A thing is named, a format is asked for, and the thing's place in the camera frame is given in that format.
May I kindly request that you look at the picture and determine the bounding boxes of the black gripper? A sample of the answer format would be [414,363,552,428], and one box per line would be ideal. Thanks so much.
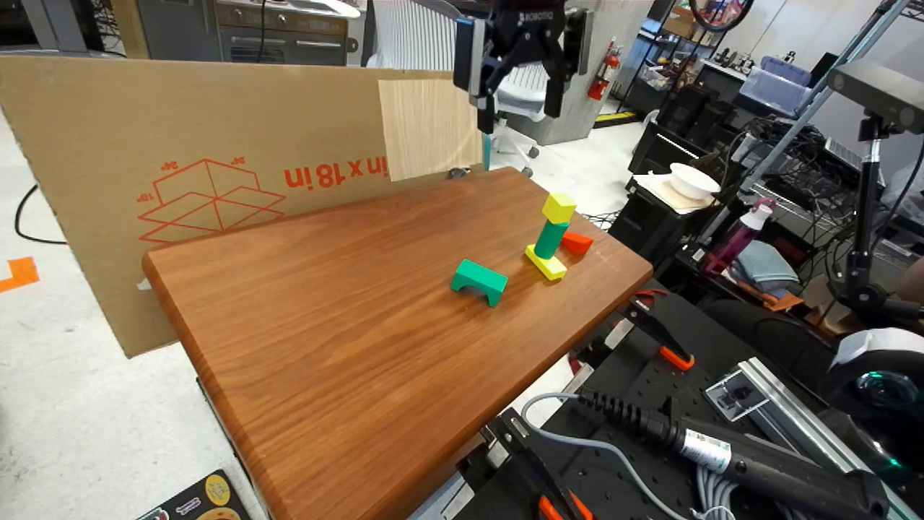
[475,4,589,135]

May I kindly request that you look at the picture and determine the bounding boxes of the yellow cube block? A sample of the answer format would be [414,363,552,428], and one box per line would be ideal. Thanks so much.
[540,192,581,229]

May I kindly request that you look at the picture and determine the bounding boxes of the green cylinder block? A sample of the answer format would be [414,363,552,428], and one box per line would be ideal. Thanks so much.
[531,218,571,262]

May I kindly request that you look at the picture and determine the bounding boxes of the orange wedge block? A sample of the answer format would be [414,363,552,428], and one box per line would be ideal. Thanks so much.
[560,229,596,259]

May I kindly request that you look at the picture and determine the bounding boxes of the yellow flat rectangular block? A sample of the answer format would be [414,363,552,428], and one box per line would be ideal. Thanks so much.
[524,241,571,287]

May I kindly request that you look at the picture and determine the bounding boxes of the green bridge block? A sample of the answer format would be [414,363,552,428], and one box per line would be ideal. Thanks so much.
[447,257,512,310]

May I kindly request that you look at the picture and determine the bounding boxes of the red fire extinguisher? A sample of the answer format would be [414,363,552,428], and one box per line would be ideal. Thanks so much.
[586,37,623,105]

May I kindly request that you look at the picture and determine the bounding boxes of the light wood panel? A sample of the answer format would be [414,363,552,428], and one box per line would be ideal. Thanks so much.
[375,75,486,184]

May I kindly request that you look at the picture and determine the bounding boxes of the stacked white bowls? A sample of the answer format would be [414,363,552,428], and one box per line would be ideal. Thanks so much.
[668,160,723,202]

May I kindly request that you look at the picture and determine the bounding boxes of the dark bottle white cap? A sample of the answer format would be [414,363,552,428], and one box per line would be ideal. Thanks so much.
[703,200,778,277]

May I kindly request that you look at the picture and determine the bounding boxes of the blue storage bin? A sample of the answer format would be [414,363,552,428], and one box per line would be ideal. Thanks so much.
[737,54,824,121]

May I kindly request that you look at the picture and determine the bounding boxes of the blue-grey folded cloth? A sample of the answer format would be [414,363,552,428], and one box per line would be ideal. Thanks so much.
[734,241,802,291]

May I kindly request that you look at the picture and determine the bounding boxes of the large cardboard box sheet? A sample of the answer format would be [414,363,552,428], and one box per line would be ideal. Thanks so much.
[0,51,486,362]

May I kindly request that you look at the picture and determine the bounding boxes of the white tag marker card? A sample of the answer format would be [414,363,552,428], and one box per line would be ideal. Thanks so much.
[703,369,775,426]

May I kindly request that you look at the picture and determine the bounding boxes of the black printed package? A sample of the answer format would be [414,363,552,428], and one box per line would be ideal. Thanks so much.
[132,469,254,520]

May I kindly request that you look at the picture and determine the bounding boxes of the orange floor tape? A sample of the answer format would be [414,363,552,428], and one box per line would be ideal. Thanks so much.
[0,255,40,297]

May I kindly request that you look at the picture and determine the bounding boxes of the blue-grey wrist camera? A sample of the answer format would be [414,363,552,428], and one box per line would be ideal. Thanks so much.
[451,11,488,95]

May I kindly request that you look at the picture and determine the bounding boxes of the black clamp orange handle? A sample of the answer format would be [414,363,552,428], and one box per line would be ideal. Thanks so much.
[576,287,700,376]
[479,407,602,520]

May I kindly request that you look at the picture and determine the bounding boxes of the black camera on stand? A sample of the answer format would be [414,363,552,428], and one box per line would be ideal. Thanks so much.
[828,59,924,313]

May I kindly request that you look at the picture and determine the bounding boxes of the silver aluminium rail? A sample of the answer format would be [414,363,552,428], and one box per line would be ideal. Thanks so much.
[734,356,922,520]

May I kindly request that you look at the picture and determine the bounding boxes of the grey cable bundle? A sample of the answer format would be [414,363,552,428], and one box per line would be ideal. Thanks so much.
[691,465,746,520]

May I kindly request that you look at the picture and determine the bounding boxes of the black cylindrical handle tool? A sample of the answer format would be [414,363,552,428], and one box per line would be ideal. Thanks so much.
[576,387,893,520]

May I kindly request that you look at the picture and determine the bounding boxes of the black floor cable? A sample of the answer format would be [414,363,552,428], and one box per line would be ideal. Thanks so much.
[11,181,69,249]

